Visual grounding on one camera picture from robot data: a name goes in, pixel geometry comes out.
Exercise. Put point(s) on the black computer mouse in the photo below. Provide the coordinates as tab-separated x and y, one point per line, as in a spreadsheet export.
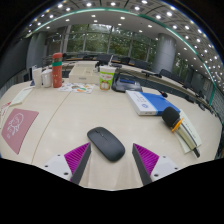
106	144

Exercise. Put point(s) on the green paper cup with straw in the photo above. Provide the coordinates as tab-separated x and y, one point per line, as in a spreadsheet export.
106	79

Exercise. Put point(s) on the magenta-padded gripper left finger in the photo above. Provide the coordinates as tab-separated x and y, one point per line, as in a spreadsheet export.
76	157

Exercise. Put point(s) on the colourful printed leaflet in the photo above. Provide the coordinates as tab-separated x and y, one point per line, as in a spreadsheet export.
77	88

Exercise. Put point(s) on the blue and white book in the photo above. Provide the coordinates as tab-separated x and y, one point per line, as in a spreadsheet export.
150	101

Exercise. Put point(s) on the black gooseneck table microphone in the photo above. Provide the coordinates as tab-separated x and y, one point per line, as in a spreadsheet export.
163	94

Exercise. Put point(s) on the white lidded mug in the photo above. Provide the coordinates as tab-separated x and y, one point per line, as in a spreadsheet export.
46	79

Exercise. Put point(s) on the pink mouse pad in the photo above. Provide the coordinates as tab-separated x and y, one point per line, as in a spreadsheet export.
18	128

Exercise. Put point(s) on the beige cardboard box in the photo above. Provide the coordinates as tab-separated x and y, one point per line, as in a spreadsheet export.
82	74

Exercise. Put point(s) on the black office chairs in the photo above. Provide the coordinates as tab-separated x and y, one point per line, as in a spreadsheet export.
165	73

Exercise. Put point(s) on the red drink bottle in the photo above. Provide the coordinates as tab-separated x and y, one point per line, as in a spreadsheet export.
57	71

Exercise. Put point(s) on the long curved conference table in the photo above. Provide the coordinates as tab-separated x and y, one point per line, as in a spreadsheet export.
173	86

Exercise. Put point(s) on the black handheld microphone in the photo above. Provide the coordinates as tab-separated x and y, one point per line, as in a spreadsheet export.
170	116

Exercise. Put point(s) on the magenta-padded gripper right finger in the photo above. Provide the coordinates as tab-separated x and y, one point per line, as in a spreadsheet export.
147	158

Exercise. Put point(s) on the ceiling lights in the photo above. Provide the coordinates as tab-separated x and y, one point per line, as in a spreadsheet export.
169	14

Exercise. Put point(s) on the black desk phone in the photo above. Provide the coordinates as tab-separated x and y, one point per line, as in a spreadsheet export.
126	83

